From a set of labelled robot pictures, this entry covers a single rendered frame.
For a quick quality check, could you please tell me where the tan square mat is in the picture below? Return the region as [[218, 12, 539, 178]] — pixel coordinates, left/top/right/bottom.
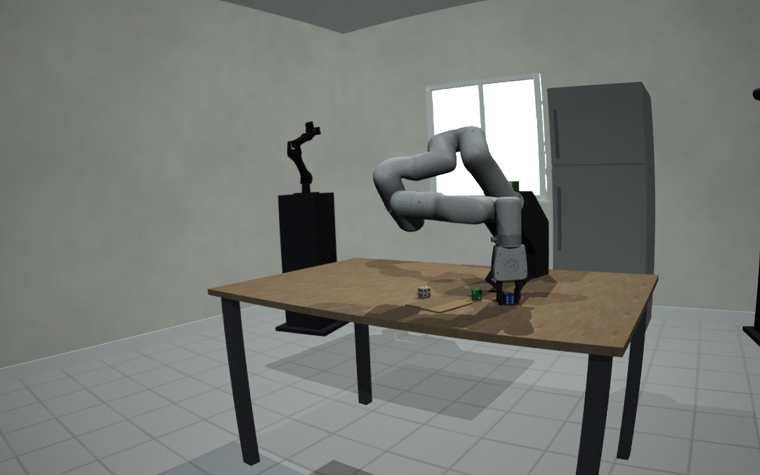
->
[[405, 296, 473, 313]]

